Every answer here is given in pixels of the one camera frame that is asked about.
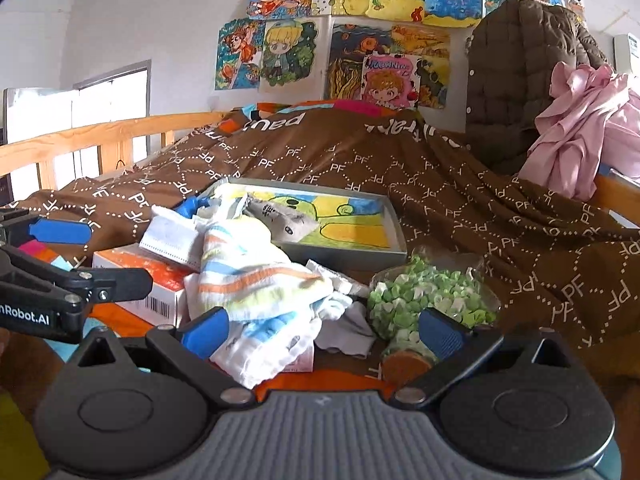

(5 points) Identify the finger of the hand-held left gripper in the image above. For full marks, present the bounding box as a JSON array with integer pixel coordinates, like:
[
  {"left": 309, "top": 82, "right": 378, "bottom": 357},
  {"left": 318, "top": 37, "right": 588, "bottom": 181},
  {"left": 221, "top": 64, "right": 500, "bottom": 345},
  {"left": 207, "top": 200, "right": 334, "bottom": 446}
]
[
  {"left": 0, "top": 244, "right": 154, "bottom": 307},
  {"left": 0, "top": 207, "right": 94, "bottom": 247}
]

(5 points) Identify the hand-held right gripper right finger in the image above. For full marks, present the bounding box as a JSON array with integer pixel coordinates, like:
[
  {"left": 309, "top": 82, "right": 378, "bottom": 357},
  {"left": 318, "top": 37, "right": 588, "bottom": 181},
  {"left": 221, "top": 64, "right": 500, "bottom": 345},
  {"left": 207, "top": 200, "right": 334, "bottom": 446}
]
[{"left": 390, "top": 308, "right": 571, "bottom": 408}]

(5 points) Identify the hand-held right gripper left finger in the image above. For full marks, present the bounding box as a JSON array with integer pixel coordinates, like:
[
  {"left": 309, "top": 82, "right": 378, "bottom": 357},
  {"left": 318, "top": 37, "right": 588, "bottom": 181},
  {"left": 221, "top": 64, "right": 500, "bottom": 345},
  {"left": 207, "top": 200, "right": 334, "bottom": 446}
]
[{"left": 70, "top": 306, "right": 257, "bottom": 407}]

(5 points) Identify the white muslin cloth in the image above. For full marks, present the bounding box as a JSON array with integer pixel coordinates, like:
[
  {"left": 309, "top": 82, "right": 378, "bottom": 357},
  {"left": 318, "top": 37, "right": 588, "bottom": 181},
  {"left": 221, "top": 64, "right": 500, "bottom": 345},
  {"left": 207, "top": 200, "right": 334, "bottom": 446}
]
[{"left": 210, "top": 305, "right": 325, "bottom": 391}]

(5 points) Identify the white blue face mask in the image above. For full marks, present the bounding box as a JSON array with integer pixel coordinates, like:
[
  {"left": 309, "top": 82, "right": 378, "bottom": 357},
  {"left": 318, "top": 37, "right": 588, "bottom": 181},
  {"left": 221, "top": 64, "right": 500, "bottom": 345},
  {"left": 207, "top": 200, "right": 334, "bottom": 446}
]
[{"left": 139, "top": 205, "right": 202, "bottom": 268}]

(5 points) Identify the striped towel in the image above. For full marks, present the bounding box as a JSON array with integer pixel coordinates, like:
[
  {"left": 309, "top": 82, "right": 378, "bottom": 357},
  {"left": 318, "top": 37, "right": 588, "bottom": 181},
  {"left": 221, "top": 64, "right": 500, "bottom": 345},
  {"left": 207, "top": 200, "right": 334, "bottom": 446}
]
[{"left": 194, "top": 216, "right": 335, "bottom": 322}]

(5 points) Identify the grey tray with drawing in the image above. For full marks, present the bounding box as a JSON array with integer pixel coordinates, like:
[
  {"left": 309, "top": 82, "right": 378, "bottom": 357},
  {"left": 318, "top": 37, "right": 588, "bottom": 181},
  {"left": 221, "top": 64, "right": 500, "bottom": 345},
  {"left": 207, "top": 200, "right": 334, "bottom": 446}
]
[{"left": 200, "top": 176, "right": 408, "bottom": 273}]

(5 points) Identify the orange white carton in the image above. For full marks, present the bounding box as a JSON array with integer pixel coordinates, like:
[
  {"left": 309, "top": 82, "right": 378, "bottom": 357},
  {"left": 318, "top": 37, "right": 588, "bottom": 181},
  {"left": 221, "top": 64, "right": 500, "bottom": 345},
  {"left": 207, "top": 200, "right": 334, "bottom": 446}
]
[{"left": 92, "top": 242, "right": 193, "bottom": 330}]

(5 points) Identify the brown round lid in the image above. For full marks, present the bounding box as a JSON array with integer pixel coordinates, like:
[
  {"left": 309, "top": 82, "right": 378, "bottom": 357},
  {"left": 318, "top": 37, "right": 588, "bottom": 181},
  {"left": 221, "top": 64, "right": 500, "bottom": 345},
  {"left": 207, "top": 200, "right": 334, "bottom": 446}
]
[{"left": 381, "top": 350, "right": 434, "bottom": 387}]

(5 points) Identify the clear bag of green stars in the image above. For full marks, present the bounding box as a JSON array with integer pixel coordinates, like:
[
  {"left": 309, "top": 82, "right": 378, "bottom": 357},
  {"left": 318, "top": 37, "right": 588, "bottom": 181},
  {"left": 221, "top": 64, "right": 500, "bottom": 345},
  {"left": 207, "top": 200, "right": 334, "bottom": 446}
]
[{"left": 367, "top": 247, "right": 501, "bottom": 357}]

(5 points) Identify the white grey sock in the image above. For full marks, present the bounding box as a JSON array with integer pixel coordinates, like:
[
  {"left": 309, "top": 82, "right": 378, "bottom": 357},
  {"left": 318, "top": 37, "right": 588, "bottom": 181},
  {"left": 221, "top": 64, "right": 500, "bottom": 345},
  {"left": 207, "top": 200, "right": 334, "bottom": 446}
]
[{"left": 314, "top": 294, "right": 377, "bottom": 359}]

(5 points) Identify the white crumpled cloth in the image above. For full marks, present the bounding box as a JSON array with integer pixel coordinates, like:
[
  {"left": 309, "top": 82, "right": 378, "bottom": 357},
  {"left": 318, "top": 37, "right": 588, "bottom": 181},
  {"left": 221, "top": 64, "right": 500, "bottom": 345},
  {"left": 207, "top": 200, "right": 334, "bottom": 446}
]
[{"left": 195, "top": 195, "right": 251, "bottom": 222}]

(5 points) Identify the white packet with black print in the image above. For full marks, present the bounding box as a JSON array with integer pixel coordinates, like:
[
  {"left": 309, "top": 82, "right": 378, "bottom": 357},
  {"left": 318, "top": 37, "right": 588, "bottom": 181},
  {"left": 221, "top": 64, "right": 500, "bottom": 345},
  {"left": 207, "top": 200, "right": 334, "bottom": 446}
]
[{"left": 247, "top": 197, "right": 321, "bottom": 242}]

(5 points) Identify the window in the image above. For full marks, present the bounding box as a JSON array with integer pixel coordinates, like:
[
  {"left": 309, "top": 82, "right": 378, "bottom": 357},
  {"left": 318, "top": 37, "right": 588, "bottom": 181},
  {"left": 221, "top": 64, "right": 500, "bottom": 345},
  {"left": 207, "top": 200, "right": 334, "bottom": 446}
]
[{"left": 2, "top": 60, "right": 152, "bottom": 181}]

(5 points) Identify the crayon drawing sheet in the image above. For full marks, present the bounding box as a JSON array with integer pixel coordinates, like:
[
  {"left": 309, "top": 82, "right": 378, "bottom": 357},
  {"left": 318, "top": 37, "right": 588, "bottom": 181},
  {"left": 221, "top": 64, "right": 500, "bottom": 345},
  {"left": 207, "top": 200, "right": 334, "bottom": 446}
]
[{"left": 175, "top": 184, "right": 397, "bottom": 252}]

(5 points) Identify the brown printed blanket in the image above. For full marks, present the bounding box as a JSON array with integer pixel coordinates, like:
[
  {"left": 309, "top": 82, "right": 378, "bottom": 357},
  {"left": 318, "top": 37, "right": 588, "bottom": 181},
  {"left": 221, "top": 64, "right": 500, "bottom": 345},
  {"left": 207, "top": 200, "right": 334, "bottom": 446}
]
[{"left": 10, "top": 105, "right": 640, "bottom": 383}]

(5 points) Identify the pink garment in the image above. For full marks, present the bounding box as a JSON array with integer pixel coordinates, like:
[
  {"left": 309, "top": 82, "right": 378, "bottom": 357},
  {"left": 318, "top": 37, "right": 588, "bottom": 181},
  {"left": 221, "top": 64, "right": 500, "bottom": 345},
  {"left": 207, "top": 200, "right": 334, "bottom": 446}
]
[{"left": 517, "top": 62, "right": 640, "bottom": 202}]

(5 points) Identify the brown quilted jacket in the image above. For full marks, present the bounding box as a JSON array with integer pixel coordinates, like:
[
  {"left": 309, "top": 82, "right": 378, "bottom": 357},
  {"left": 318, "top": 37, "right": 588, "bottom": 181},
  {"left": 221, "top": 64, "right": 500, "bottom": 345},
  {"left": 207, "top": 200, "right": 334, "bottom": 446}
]
[{"left": 465, "top": 0, "right": 613, "bottom": 177}]

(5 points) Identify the white air conditioner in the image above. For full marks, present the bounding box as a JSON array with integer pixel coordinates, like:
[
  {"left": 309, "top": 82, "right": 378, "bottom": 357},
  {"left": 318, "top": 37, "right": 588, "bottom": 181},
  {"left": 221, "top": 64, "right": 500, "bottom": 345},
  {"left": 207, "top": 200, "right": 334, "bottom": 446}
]
[{"left": 612, "top": 34, "right": 640, "bottom": 79}]

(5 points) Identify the group of colourful wall drawings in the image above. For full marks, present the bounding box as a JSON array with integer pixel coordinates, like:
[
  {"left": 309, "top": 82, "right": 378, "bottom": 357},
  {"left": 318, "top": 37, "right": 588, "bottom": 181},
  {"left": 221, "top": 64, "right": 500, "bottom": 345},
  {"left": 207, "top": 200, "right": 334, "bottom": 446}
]
[{"left": 215, "top": 0, "right": 588, "bottom": 112}]

